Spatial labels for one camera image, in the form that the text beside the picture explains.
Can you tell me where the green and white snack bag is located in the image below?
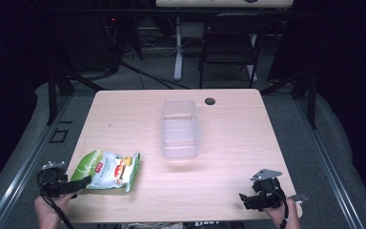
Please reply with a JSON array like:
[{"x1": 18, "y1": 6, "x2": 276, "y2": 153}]
[{"x1": 70, "y1": 149, "x2": 142, "y2": 194}]

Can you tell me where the person's left hand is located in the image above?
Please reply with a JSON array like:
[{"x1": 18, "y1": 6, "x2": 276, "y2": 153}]
[{"x1": 33, "y1": 192, "x2": 78, "y2": 229}]

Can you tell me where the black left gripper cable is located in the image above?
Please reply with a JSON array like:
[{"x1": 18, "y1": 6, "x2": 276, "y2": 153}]
[{"x1": 35, "y1": 170, "x2": 76, "y2": 229}]

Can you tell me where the person's right hand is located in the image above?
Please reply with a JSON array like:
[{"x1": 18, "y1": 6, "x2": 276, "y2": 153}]
[{"x1": 262, "y1": 196, "x2": 301, "y2": 229}]

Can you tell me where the aluminium floor rail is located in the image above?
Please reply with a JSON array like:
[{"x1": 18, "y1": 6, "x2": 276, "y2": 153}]
[
  {"x1": 0, "y1": 94, "x2": 74, "y2": 229},
  {"x1": 293, "y1": 94, "x2": 366, "y2": 229}
]

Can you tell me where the black folding chair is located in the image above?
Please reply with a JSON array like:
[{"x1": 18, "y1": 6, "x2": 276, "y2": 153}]
[{"x1": 197, "y1": 12, "x2": 272, "y2": 91}]

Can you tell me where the clear plastic container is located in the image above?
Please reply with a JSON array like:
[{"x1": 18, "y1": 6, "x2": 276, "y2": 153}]
[{"x1": 160, "y1": 99, "x2": 201, "y2": 160}]

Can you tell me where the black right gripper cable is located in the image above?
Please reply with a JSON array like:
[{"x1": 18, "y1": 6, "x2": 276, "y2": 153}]
[{"x1": 266, "y1": 188, "x2": 290, "y2": 229}]

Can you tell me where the black floor cable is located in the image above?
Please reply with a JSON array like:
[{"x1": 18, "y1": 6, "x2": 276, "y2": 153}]
[{"x1": 119, "y1": 60, "x2": 193, "y2": 91}]

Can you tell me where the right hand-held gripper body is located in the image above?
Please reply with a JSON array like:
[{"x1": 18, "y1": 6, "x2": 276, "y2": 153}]
[{"x1": 249, "y1": 168, "x2": 288, "y2": 212}]

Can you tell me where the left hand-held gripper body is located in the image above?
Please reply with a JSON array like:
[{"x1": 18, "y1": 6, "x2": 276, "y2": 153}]
[{"x1": 37, "y1": 160, "x2": 79, "y2": 198}]

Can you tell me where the black metal stand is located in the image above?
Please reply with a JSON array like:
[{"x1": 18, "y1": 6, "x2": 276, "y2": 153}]
[
  {"x1": 259, "y1": 67, "x2": 319, "y2": 130},
  {"x1": 46, "y1": 67, "x2": 107, "y2": 126}
]

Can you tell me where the black computer case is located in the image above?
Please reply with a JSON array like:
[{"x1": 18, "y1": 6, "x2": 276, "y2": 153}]
[{"x1": 55, "y1": 11, "x2": 122, "y2": 73}]

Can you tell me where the grey metal tab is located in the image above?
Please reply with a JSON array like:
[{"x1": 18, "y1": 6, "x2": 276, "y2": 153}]
[{"x1": 290, "y1": 192, "x2": 310, "y2": 203}]

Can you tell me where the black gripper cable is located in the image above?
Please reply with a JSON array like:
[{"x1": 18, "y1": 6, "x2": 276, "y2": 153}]
[
  {"x1": 266, "y1": 188, "x2": 290, "y2": 229},
  {"x1": 35, "y1": 170, "x2": 76, "y2": 229}
]

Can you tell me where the white desk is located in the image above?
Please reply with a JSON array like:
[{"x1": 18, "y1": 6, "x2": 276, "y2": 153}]
[{"x1": 154, "y1": 0, "x2": 295, "y2": 82}]

